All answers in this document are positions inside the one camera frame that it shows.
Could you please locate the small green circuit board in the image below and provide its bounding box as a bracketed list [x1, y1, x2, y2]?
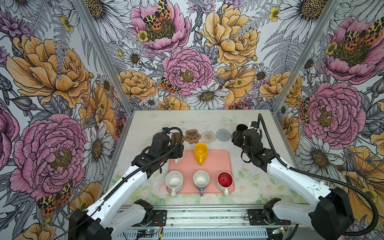
[136, 229, 164, 240]

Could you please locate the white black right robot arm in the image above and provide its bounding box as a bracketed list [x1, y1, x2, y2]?
[232, 124, 354, 240]

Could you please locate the pink rectangular tray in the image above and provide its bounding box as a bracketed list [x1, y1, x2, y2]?
[169, 150, 233, 194]

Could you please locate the aluminium corner post right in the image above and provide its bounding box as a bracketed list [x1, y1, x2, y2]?
[272, 0, 341, 114]

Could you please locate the white mug purple handle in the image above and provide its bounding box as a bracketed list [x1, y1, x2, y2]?
[193, 170, 210, 197]

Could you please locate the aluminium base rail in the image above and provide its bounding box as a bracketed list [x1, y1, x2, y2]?
[74, 203, 337, 230]

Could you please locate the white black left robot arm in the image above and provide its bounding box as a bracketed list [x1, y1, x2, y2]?
[68, 127, 184, 240]

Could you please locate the white vented cable duct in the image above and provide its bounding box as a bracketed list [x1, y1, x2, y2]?
[114, 228, 269, 240]

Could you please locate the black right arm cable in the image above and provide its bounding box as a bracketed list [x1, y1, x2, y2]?
[257, 113, 379, 240]

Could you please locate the light blue woven coaster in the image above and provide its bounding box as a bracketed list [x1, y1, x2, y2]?
[216, 129, 232, 142]

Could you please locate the aluminium corner post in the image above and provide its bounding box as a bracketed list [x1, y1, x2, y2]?
[74, 1, 134, 117]
[272, 0, 341, 114]

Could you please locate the scratched round wooden coaster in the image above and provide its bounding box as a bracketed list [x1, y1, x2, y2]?
[171, 133, 184, 144]

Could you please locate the white mug red inside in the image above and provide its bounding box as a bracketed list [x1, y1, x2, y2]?
[217, 172, 234, 197]

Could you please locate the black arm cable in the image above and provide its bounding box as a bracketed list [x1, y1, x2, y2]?
[53, 126, 184, 240]
[257, 113, 379, 240]

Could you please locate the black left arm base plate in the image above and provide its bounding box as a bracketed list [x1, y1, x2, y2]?
[134, 210, 168, 227]

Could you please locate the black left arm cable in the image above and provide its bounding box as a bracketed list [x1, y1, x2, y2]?
[53, 126, 184, 240]

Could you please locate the white multicolour woven coaster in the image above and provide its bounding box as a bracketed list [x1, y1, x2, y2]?
[201, 131, 217, 144]

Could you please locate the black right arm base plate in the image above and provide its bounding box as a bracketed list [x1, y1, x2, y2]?
[243, 209, 292, 226]

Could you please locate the yellow mug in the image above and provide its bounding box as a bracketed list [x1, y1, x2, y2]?
[194, 143, 208, 166]

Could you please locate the cork paw print coaster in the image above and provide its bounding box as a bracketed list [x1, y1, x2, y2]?
[184, 129, 202, 144]

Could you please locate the black mug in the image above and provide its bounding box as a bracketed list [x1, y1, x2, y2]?
[236, 124, 249, 134]

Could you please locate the aluminium corner post left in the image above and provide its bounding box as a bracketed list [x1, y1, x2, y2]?
[74, 1, 134, 117]

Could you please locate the white mug front left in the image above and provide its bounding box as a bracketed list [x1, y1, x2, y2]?
[166, 171, 184, 198]

